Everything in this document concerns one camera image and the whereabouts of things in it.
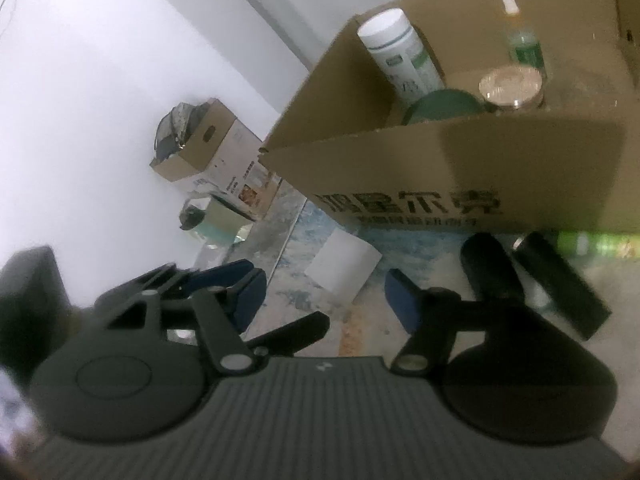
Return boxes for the black cylinder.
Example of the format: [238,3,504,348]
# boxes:
[460,232,523,311]

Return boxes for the dark crumpled bags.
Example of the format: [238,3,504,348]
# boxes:
[152,101,213,163]

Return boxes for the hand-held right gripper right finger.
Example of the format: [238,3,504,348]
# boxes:
[384,268,547,374]

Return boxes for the green tube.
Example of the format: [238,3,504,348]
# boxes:
[552,230,640,260]

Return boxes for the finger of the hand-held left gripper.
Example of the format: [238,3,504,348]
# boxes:
[245,311,331,357]
[96,258,254,312]

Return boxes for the printed cardboard box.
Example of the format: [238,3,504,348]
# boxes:
[150,98,281,221]

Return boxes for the small dropper bottle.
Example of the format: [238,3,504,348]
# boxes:
[500,0,547,81]

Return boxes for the large brown cardboard box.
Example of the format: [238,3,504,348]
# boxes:
[257,0,640,235]

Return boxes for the dark jar with gold lid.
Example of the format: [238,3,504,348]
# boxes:
[478,66,545,113]

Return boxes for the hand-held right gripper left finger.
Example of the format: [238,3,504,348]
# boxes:
[85,268,267,374]

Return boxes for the white card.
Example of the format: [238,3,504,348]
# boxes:
[304,232,383,301]

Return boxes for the white pill bottle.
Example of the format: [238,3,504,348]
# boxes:
[356,7,447,106]

